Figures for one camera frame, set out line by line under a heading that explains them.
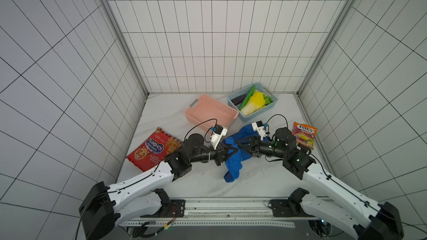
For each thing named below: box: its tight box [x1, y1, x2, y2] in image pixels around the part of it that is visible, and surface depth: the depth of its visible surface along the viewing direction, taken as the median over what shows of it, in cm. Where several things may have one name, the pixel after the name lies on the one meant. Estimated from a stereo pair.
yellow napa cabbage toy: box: [240, 89, 266, 117], surface depth 105 cm
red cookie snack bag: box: [126, 127, 183, 172], surface depth 90 cm
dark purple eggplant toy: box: [230, 93, 247, 106], surface depth 113 cm
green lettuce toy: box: [262, 93, 273, 106], surface depth 108 cm
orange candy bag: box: [291, 121, 319, 150], surface depth 97 cm
